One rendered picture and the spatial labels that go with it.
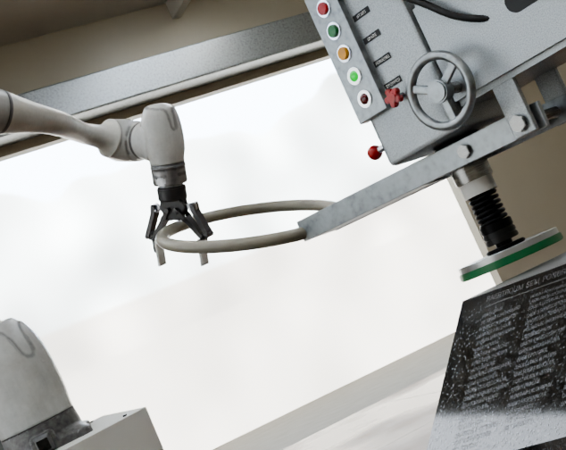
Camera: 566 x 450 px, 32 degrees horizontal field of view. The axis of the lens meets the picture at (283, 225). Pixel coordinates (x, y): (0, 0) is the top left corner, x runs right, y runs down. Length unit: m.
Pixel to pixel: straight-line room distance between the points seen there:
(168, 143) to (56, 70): 6.18
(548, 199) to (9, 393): 8.62
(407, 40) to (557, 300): 0.59
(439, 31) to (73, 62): 6.97
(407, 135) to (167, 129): 0.77
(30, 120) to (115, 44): 6.59
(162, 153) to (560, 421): 1.34
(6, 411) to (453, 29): 1.11
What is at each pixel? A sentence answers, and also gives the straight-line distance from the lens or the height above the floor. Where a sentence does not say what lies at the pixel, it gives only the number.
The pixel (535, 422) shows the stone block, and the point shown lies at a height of 0.65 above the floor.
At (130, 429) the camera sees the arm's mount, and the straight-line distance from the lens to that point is 1.91.
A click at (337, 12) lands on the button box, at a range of 2.06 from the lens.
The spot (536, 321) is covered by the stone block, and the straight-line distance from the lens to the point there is 1.74.
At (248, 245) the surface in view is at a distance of 2.27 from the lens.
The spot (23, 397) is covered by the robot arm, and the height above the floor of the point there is 1.02.
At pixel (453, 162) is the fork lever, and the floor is 1.10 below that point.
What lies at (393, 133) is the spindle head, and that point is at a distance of 2.03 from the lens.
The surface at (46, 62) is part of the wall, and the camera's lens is 8.71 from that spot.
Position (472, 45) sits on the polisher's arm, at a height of 1.28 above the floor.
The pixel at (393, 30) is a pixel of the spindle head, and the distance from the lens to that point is 2.00.
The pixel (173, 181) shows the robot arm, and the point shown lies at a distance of 2.57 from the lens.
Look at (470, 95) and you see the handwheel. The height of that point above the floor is 1.19.
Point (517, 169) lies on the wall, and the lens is 10.14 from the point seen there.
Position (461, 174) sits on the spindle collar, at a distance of 2.03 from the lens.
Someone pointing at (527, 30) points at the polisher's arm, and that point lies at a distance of 1.85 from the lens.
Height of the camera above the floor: 0.94
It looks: 5 degrees up
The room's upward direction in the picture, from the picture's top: 24 degrees counter-clockwise
